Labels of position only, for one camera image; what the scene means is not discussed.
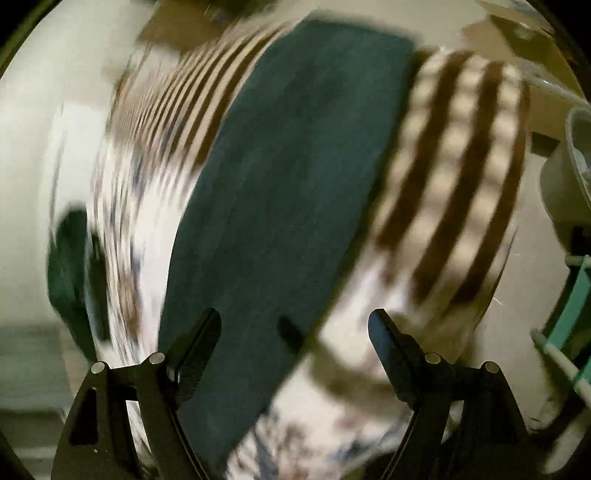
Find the dark green cloth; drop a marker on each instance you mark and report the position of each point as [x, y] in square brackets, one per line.
[69, 277]

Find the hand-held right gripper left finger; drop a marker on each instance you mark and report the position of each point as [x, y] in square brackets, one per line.
[196, 350]

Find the teal plastic rack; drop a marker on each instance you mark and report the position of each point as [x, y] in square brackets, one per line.
[570, 318]

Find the brown striped patterned blanket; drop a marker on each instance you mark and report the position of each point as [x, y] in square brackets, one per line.
[443, 184]

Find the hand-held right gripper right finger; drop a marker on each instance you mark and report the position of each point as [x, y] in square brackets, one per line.
[392, 346]

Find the dark green pants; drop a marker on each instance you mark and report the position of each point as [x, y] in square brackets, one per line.
[286, 175]

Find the white round container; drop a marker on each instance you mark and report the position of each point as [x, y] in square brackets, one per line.
[569, 166]

